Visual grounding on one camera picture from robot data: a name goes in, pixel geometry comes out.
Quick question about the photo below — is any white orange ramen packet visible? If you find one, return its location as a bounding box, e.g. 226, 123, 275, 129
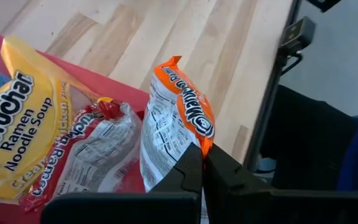
139, 55, 216, 193

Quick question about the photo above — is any small black table camera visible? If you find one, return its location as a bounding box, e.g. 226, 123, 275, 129
277, 16, 317, 77

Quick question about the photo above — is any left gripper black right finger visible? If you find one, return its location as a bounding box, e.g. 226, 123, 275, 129
203, 143, 358, 224

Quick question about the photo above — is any red yellow ramen packet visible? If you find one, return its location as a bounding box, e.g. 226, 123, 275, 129
19, 96, 143, 213

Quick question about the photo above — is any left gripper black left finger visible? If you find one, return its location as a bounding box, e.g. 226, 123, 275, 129
42, 142, 203, 224

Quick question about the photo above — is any yellow ramen noodle packet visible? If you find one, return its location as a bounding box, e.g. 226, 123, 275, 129
0, 35, 103, 205

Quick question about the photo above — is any person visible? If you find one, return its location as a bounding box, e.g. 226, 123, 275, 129
253, 83, 358, 193

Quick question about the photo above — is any black aluminium table frame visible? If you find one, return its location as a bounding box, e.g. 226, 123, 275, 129
243, 0, 303, 172

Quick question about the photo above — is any pink plastic tray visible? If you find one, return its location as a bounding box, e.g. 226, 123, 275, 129
0, 30, 151, 224

